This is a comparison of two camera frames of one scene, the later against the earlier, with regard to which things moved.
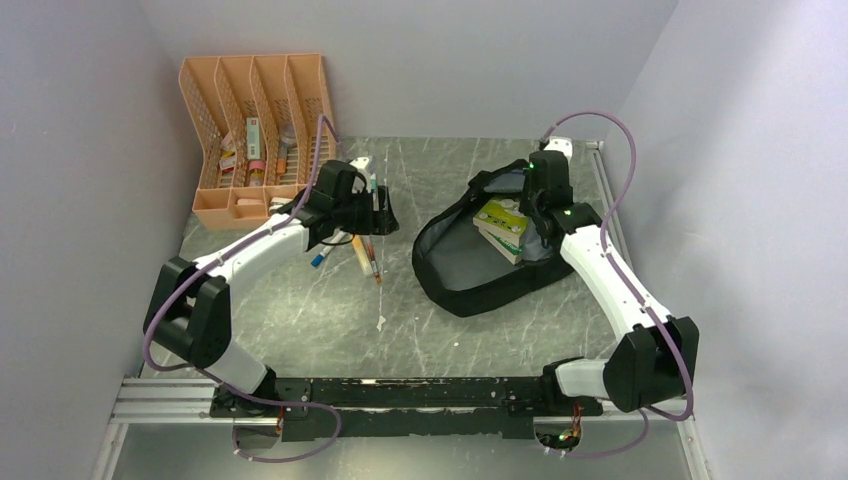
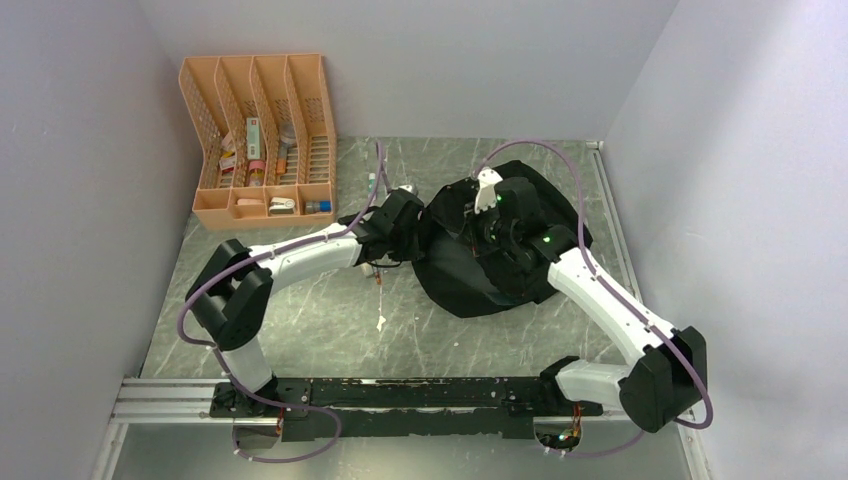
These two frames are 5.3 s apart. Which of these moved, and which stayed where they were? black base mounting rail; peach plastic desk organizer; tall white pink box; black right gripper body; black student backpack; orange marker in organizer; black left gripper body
Moved: black student backpack; black right gripper body; black left gripper body
Stayed: black base mounting rail; orange marker in organizer; peach plastic desk organizer; tall white pink box
